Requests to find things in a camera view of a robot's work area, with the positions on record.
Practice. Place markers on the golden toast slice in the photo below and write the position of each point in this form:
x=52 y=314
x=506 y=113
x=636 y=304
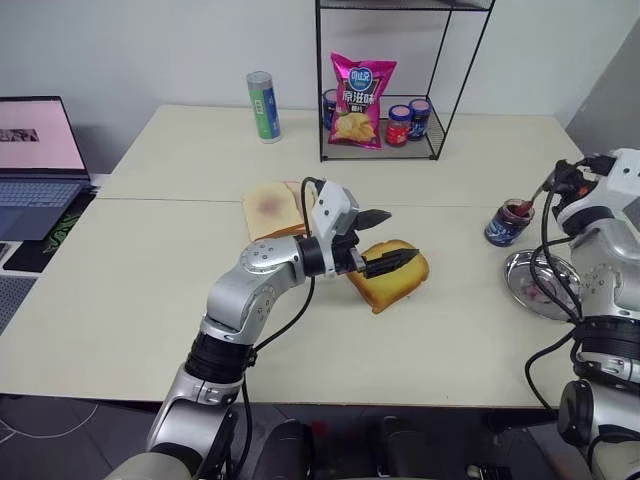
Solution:
x=395 y=287

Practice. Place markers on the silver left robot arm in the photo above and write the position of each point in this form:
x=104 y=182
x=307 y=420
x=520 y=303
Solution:
x=260 y=295

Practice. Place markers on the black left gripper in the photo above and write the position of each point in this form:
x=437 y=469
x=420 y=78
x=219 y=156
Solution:
x=348 y=250

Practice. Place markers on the blue jar with dark lid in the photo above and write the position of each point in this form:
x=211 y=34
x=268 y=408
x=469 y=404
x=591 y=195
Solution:
x=329 y=110

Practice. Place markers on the red jam jar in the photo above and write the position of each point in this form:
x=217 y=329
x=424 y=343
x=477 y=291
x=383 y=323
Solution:
x=397 y=127

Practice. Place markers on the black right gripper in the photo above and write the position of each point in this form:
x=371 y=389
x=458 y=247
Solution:
x=580 y=179

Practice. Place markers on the black green desk mat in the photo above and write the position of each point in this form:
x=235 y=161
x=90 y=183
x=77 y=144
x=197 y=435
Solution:
x=55 y=235

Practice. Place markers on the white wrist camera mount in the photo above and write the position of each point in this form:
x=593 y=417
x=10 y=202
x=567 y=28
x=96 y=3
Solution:
x=331 y=204
x=622 y=177

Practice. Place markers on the jam-smeared metal spoon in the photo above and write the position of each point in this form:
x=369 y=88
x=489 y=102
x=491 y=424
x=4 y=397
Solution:
x=534 y=197

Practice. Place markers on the pink potato chips bag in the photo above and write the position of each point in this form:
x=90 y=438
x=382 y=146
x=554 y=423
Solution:
x=357 y=107

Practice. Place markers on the blue jam jar pink lid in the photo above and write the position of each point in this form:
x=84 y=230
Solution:
x=420 y=120

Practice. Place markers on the grey mesh pad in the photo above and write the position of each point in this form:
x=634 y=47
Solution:
x=12 y=300

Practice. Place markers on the open grey laptop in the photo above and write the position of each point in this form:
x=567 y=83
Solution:
x=35 y=160

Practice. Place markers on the grey robot torso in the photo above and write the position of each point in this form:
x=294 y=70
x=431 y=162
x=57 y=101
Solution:
x=150 y=467

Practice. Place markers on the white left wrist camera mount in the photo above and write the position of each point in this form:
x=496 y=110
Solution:
x=331 y=204

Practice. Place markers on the green blue cylindrical can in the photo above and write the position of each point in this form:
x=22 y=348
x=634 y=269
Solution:
x=264 y=107

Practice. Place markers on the open blue jam jar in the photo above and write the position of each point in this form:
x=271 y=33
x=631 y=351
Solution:
x=502 y=230

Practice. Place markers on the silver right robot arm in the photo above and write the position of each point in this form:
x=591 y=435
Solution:
x=602 y=280

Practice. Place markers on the jam-stained white bread slice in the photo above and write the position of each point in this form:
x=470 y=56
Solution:
x=270 y=212

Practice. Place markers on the round steel plate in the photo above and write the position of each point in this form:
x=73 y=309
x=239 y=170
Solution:
x=530 y=280

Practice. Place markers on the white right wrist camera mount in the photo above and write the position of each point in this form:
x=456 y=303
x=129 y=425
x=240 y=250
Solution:
x=622 y=177

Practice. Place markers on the plain white bread slice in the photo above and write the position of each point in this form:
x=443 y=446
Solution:
x=295 y=192

